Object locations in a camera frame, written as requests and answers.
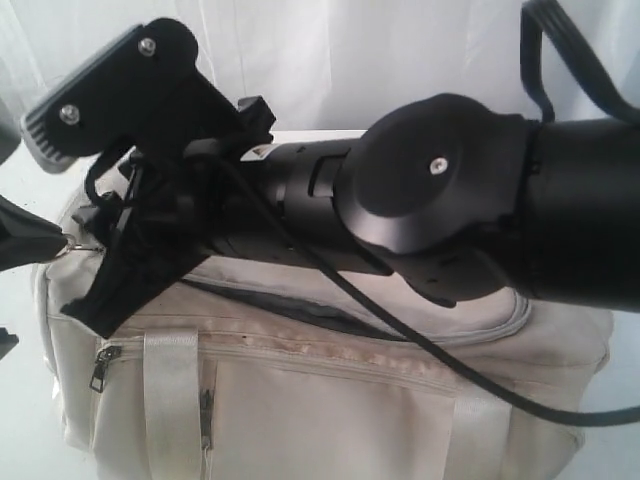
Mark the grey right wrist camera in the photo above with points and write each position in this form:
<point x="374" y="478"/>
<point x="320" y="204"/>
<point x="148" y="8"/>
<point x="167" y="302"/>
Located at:
<point x="143" y="89"/>

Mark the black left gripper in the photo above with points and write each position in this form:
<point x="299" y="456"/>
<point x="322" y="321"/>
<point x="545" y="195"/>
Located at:
<point x="25" y="239"/>

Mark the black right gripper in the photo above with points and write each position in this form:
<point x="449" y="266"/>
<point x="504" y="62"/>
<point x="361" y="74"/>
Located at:
<point x="155" y="233"/>

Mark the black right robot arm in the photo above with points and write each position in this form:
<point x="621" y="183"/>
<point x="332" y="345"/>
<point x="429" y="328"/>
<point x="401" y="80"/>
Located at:
<point x="455" y="199"/>

